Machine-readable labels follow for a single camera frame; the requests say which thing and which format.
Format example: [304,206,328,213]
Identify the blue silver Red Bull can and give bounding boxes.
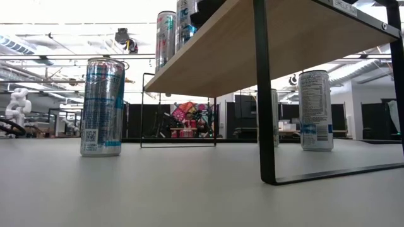
[80,57,126,158]

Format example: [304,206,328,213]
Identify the black wall monitor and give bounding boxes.
[234,94,258,120]

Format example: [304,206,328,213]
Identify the white shelf label sticker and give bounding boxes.
[331,0,359,17]

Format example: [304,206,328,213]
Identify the Celsius Arctic can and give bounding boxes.
[175,0,199,53]

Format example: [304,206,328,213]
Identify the tall silver Celsius can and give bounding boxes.
[155,11,177,74]
[271,88,280,148]
[297,69,335,153]

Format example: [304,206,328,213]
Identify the wooden shelf black metal frame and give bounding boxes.
[140,0,404,187]

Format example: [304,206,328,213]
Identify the colourful geometric mural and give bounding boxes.
[170,101,215,139]

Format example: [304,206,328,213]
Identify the black ceiling camera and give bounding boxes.
[114,27,140,54]

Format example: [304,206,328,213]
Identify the silver ventilation duct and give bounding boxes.
[328,58,392,88]
[0,33,39,56]

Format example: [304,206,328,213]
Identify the black partition panel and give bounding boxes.
[361,102,389,141]
[122,103,173,139]

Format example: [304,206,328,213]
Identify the white hanging sheet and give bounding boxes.
[387,100,402,135]

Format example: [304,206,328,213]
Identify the white cardboard box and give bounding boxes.
[278,119,297,132]

